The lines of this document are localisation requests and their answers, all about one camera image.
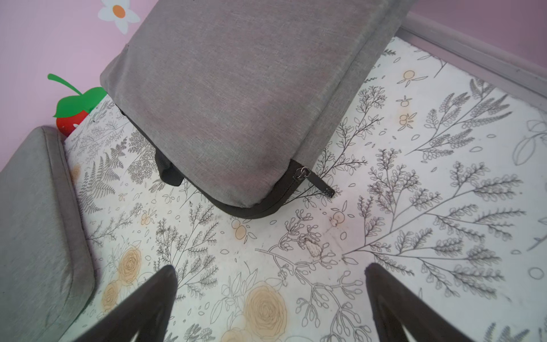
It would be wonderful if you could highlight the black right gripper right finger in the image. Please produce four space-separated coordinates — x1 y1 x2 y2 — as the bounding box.
365 263 470 341

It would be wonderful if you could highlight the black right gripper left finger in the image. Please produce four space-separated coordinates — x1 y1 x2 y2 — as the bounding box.
76 265 177 341

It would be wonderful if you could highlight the grey laptop bag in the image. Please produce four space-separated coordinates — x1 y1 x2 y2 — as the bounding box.
1 126 95 341
101 1 413 219

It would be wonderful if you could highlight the floral patterned table mat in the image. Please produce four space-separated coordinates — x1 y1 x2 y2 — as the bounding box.
64 38 546 341

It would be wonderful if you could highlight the aluminium frame post right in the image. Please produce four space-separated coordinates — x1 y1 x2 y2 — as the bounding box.
396 13 546 112

